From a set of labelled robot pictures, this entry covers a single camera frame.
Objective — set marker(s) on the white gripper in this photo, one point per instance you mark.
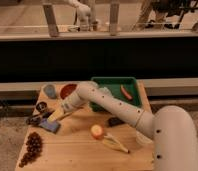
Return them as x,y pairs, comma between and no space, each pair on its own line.
71,103

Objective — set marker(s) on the black handled brush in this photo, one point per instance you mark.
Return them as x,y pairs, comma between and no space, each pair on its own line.
36,119

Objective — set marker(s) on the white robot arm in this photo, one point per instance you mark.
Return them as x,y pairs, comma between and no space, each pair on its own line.
172,129

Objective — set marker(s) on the small black metal cup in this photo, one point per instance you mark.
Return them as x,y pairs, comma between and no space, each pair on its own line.
41,107

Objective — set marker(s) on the grey blue cup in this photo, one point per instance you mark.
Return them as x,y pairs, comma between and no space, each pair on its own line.
49,90

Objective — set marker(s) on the clear plastic cup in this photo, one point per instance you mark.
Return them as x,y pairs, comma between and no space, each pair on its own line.
143,140

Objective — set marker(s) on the blue sponge block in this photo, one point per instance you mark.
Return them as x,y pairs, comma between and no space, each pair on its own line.
49,126

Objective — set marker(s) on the red bowl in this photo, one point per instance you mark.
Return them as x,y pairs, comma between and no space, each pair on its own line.
67,90

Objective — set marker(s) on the wooden table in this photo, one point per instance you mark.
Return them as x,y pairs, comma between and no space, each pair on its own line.
73,148

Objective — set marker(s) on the dark grape bunch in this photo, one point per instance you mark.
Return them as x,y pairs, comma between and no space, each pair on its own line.
33,149

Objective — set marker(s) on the red yellow apple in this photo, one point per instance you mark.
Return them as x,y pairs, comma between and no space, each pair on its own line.
97,132

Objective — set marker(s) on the black rectangular block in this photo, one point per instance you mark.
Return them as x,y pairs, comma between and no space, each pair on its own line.
114,121

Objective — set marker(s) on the yellow banana peel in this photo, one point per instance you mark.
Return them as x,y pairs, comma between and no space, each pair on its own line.
111,142

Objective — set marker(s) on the green plastic tray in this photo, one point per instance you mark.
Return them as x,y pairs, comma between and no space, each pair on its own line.
111,86

